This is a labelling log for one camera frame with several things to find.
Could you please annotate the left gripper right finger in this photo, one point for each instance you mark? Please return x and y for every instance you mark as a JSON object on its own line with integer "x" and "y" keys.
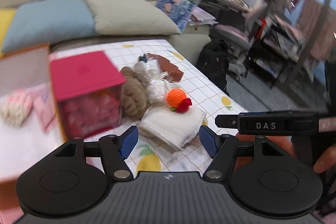
{"x": 222, "y": 149}

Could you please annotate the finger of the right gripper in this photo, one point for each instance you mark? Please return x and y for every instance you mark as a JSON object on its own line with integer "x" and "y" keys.
{"x": 227, "y": 121}

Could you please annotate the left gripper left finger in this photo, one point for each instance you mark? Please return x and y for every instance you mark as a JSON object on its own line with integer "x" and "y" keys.
{"x": 115, "y": 150}

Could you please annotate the white towel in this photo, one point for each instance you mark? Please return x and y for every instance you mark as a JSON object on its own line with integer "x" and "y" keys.
{"x": 175, "y": 129}

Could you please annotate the orange knitted ball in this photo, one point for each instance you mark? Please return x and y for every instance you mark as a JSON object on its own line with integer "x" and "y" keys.
{"x": 174, "y": 97}

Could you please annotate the pink cloth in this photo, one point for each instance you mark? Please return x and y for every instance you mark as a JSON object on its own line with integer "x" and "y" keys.
{"x": 44, "y": 106}

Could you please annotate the person right hand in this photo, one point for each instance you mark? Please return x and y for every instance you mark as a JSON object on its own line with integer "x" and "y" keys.
{"x": 327, "y": 159}

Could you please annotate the fruit pattern checkered mat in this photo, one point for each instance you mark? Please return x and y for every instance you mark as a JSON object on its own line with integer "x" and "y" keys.
{"x": 149, "y": 153}

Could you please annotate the red knitted flower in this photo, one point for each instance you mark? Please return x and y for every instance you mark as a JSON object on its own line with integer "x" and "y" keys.
{"x": 183, "y": 106}

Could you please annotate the brown yarn bundle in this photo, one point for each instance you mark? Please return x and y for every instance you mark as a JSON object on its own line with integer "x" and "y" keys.
{"x": 134, "y": 99}

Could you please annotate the black backpack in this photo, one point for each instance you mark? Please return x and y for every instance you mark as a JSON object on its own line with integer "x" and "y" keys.
{"x": 213, "y": 63}

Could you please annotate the red lidded plastic box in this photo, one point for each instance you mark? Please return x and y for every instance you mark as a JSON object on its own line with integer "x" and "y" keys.
{"x": 87, "y": 88}

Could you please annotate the pink desk chair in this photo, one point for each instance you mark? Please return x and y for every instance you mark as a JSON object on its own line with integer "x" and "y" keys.
{"x": 239, "y": 42}

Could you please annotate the orange rimmed storage box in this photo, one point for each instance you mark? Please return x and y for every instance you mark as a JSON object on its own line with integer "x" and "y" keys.
{"x": 30, "y": 127}

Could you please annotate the clear plastic wrapped item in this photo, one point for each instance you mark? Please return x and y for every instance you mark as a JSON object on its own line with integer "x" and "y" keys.
{"x": 153, "y": 79}

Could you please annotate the beige cushion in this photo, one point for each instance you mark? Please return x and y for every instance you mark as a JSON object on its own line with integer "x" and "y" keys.
{"x": 130, "y": 18}

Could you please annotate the blue cushion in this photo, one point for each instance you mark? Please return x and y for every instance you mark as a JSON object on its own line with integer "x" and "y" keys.
{"x": 49, "y": 21}

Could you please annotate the yellow cushion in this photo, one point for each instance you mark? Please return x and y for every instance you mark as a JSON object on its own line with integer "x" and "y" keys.
{"x": 6, "y": 17}

